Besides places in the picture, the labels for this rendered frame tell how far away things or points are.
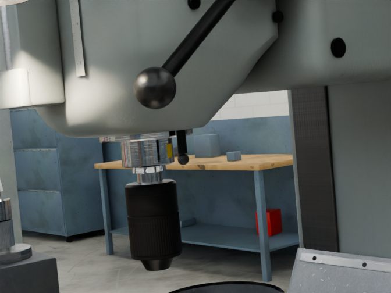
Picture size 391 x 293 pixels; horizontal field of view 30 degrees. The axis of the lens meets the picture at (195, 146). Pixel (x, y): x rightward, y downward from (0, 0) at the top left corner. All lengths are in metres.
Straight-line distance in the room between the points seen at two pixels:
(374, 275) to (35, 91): 0.54
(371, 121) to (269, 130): 5.41
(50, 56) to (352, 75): 0.28
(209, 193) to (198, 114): 6.39
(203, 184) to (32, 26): 6.49
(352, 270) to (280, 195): 5.37
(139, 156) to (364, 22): 0.24
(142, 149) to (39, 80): 0.12
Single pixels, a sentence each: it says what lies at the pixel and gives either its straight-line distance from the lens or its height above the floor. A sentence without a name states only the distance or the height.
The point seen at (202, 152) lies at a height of 0.93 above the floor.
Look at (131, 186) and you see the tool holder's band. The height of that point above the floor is 1.26.
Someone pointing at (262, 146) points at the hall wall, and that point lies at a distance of 6.41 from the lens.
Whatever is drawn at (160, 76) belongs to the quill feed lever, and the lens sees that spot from 0.50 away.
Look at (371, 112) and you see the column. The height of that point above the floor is 1.30.
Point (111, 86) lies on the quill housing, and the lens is 0.57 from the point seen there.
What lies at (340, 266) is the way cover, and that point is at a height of 1.10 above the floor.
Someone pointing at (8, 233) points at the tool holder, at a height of 1.18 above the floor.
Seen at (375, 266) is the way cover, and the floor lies 1.11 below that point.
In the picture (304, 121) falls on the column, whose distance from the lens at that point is 1.01.
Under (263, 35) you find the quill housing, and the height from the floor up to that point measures 1.38.
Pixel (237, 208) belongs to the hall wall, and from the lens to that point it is 6.74.
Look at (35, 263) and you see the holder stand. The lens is 0.99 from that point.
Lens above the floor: 1.33
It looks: 3 degrees down
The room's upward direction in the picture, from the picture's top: 5 degrees counter-clockwise
